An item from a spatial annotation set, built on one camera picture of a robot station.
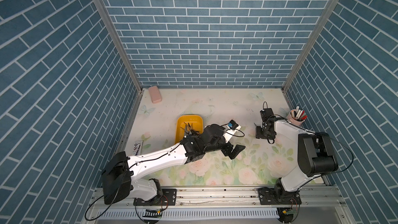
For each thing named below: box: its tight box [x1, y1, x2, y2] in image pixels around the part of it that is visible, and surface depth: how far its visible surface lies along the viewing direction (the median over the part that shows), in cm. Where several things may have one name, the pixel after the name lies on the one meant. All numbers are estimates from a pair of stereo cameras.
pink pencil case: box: [148, 85, 163, 104], surface depth 118 cm
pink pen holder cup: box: [289, 108, 306, 126], surface depth 93 cm
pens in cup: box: [290, 105, 308, 121], surface depth 96 cm
